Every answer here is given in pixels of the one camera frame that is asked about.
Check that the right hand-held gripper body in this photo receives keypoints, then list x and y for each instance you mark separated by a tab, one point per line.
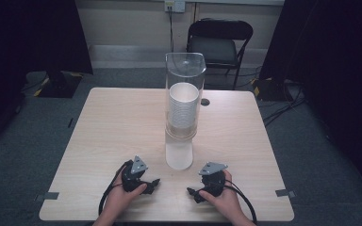
213	182

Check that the grey tape strip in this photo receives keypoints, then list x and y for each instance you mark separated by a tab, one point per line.
285	193
48	196

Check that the stack of white paper cups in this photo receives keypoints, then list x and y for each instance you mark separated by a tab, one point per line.
183	108

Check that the black folding chair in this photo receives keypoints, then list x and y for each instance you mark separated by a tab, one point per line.
215	47

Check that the black stand base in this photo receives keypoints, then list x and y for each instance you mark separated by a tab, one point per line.
59	86
270	89

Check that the white wall socket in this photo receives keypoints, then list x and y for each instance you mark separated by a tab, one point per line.
175	5

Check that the person's left hand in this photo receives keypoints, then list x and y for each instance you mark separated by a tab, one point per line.
121	201

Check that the person's right hand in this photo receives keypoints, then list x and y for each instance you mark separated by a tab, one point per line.
226	204

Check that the clear plastic cup dispenser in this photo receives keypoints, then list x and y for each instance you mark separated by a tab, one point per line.
179	150

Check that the black curtain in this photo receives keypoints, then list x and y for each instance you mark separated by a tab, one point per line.
339	62
28	40

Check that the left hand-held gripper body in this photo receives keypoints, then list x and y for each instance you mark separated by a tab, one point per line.
132	180

